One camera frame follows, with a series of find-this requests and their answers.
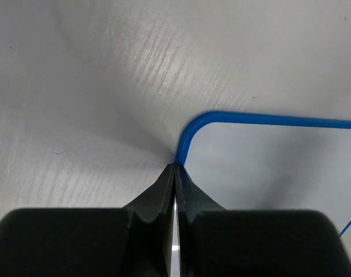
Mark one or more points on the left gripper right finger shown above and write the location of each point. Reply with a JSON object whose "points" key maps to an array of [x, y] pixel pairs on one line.
{"points": [[218, 242]]}

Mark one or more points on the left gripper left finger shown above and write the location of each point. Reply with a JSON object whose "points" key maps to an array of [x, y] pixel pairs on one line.
{"points": [[134, 240]]}

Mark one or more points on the blue-framed small whiteboard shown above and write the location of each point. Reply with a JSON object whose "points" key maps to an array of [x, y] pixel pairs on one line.
{"points": [[254, 161]]}

